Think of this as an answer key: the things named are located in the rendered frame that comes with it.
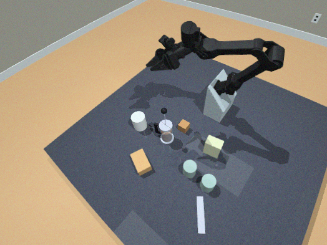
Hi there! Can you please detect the french press coffee maker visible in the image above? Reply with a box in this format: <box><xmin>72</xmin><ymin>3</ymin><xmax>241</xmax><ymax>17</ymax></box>
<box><xmin>154</xmin><ymin>108</ymin><xmax>174</xmax><ymax>144</ymax></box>

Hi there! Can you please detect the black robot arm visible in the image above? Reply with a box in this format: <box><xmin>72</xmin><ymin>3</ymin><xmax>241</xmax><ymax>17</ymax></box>
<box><xmin>158</xmin><ymin>21</ymin><xmax>285</xmax><ymax>95</ymax></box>

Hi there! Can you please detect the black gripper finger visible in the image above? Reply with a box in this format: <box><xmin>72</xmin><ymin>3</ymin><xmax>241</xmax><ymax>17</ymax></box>
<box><xmin>146</xmin><ymin>51</ymin><xmax>161</xmax><ymax>67</ymax></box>
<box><xmin>150</xmin><ymin>54</ymin><xmax>172</xmax><ymax>71</ymax></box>

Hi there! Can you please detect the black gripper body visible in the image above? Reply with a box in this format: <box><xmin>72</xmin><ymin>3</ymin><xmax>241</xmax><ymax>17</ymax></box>
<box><xmin>156</xmin><ymin>42</ymin><xmax>187</xmax><ymax>70</ymax></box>

